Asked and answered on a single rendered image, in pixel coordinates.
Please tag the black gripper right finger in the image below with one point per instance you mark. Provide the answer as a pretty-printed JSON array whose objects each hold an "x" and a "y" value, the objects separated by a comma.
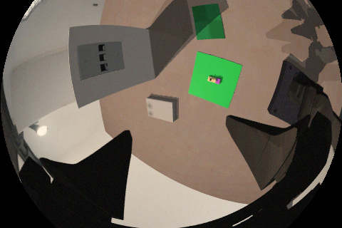
[{"x": 265, "y": 148}]

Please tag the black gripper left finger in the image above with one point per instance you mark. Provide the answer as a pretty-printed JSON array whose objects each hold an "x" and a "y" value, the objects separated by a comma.
[{"x": 101, "y": 177}]

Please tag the cream panel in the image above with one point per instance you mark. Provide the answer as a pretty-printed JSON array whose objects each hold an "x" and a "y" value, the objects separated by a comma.
[{"x": 104, "y": 60}]

